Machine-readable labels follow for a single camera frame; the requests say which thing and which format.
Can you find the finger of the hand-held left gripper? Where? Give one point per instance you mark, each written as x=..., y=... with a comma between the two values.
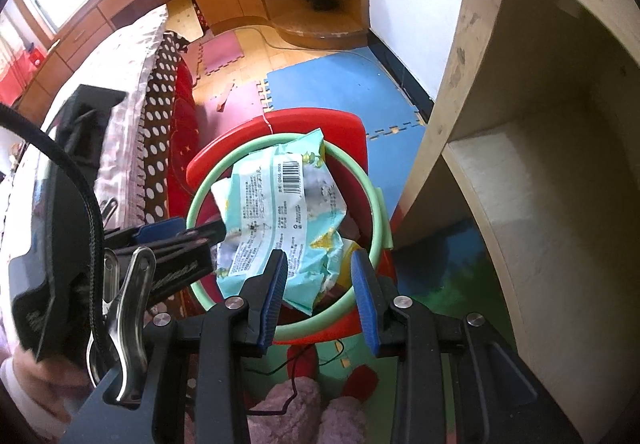
x=160, y=229
x=180, y=269

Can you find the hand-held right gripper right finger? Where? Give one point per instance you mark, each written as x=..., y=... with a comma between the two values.
x=362, y=304

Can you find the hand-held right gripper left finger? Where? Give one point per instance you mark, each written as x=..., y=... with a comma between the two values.
x=275, y=304

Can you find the teal wet wipes packet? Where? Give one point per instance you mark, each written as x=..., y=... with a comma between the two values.
x=280, y=204

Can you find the person's left forearm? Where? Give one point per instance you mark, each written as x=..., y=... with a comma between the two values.
x=12, y=384

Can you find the person's left hand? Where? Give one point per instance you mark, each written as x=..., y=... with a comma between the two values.
x=57, y=389

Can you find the brown polka dot blanket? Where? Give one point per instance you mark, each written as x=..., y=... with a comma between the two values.
x=155, y=149

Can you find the pink fuzzy slipper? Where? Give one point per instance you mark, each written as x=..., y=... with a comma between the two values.
x=290, y=409
x=345, y=424

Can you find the red cloth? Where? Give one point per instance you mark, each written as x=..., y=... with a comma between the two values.
x=182, y=124

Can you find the dark red foam floor mat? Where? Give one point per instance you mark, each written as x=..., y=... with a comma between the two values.
x=240, y=104

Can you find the pink checked bedsheet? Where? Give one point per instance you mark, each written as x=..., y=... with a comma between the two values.
x=125, y=74

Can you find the red box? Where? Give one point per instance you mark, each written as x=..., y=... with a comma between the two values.
x=22, y=69

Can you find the pink foam floor mat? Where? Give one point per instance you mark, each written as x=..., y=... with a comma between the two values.
x=220, y=54

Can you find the light wooden chair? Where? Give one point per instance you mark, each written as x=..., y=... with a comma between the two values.
x=182, y=16

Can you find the blue foam floor mat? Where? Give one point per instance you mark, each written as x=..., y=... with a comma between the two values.
x=340, y=84

